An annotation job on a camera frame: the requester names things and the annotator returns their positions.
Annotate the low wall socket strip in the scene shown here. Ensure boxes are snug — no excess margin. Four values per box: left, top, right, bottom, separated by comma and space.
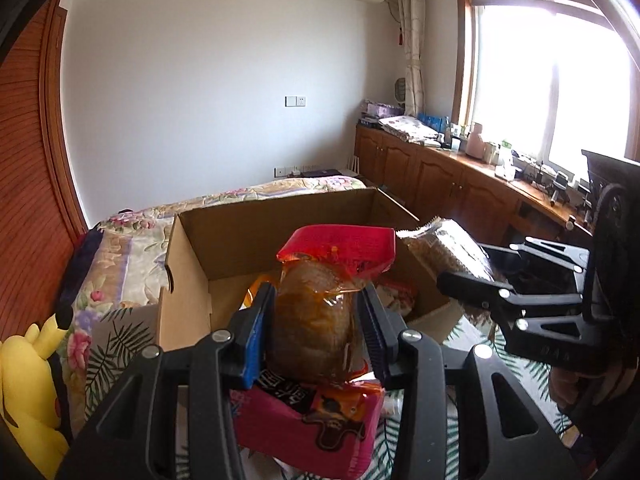
274, 162, 321, 177

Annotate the white chicken feet packet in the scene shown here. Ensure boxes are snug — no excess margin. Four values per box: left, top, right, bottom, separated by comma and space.
377, 280, 418, 316

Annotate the folded printed cloth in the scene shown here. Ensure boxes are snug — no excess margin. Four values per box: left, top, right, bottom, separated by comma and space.
379, 115, 443, 147

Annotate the wooden louvered wardrobe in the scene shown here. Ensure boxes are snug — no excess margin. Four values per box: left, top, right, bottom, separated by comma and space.
0, 0, 96, 341

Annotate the beige patterned curtain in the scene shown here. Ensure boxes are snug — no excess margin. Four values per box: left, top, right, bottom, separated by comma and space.
395, 0, 426, 117

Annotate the floral quilt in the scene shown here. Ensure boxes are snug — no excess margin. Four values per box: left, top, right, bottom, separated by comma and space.
57, 176, 368, 411

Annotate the wooden framed window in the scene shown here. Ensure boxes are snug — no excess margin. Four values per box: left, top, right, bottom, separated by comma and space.
452, 0, 640, 181

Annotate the pink bottle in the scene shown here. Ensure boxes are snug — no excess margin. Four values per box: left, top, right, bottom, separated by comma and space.
467, 122, 485, 161

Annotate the yellow plush toy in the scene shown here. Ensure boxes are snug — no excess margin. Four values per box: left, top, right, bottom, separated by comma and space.
0, 305, 76, 478

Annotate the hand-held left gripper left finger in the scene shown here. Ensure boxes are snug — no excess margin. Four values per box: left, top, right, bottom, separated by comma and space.
55, 282, 277, 480

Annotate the brown orange foil wrapper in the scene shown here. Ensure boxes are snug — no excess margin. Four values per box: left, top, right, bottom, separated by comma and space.
242, 275, 266, 311

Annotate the clear brown cracker packet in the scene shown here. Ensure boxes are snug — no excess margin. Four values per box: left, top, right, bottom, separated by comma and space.
397, 217, 496, 321

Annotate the wooden low cabinet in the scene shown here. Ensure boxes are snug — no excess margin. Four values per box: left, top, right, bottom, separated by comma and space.
354, 125, 601, 261

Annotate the green capped bottle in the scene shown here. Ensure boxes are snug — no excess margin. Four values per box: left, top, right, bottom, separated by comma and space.
497, 139, 518, 181

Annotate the pink snack packet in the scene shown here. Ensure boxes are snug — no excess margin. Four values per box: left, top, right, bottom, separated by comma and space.
235, 367, 386, 478

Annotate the leaf print blanket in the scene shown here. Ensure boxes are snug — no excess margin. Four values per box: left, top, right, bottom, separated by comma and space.
85, 305, 571, 480

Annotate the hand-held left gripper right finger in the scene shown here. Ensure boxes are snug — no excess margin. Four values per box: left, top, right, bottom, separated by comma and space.
356, 285, 576, 480

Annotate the brown cardboard box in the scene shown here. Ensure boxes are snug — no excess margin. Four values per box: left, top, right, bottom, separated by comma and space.
157, 186, 466, 356

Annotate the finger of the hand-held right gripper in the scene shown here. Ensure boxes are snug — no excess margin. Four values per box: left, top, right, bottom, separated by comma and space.
477, 237, 592, 275
436, 270, 597, 362

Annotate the blue box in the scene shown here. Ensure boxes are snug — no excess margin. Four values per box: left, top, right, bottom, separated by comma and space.
417, 112, 451, 131

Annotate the red chicken drumstick packet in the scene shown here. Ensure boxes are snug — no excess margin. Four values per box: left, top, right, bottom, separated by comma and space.
265, 225, 396, 386

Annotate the person's right hand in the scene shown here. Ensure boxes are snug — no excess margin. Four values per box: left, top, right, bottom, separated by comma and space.
547, 362, 583, 413

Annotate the purple box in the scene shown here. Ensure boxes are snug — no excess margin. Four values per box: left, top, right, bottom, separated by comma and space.
360, 101, 403, 118

